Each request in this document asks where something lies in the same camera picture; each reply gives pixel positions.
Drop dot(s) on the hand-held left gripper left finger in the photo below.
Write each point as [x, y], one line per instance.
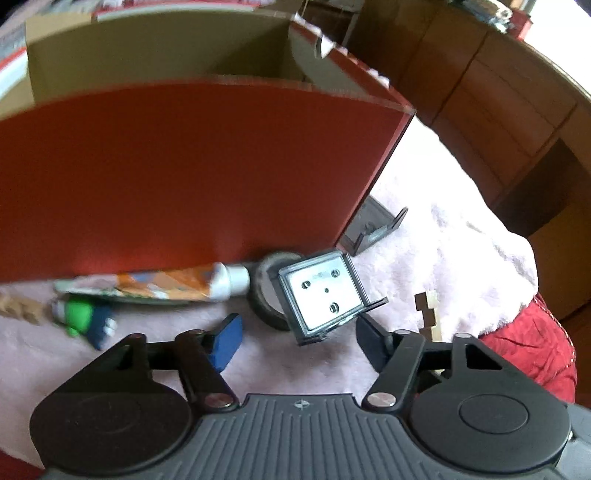
[226, 344]

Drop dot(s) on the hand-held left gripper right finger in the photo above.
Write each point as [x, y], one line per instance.
[374, 341]

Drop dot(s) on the grey bracket with metal plate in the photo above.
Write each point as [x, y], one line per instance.
[321, 295]

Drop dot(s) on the red cardboard box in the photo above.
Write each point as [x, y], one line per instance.
[184, 175]

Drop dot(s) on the notched wooden block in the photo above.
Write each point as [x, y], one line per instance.
[429, 314]

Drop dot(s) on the black round roll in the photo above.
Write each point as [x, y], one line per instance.
[265, 295]

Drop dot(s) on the patterned toothpaste tube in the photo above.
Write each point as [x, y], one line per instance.
[152, 286]

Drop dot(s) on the dark clear plastic stand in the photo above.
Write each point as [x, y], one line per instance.
[374, 226]

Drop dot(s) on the white fluffy blanket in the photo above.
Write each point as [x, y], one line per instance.
[438, 221]

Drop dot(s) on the green toy figure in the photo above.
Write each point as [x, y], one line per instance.
[83, 317]

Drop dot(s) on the red blanket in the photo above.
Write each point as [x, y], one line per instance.
[531, 350]

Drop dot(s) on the light wooden block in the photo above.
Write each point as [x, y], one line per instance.
[18, 308]

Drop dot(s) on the wooden dresser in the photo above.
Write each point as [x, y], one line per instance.
[489, 101]

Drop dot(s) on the stack of folded cloths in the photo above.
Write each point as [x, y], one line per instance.
[489, 14]

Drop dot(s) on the small red container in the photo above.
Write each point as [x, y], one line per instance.
[524, 23]

